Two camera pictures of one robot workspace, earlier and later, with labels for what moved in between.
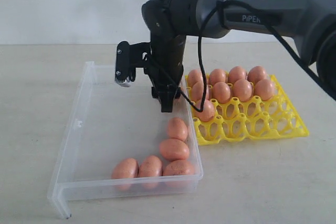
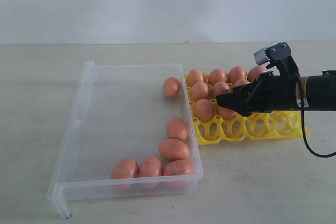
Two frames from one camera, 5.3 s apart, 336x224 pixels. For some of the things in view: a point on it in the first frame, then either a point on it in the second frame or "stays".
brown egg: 181,99 → 226,113
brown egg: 216,75 stays
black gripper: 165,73 → 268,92
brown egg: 208,112 stays
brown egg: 195,76 stays
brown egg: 256,73 stays
